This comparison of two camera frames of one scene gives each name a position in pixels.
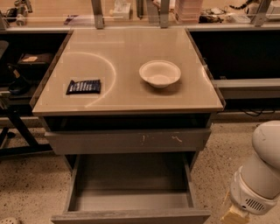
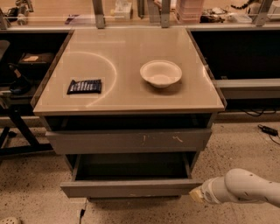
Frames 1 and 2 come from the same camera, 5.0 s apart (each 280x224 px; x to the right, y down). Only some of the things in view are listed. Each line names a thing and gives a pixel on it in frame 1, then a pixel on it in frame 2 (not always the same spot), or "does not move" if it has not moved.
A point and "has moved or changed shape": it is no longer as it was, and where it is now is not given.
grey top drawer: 86,142 does not move
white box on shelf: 122,10 does not move
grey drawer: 158,188 has moved or changed shape
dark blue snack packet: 89,87 does not move
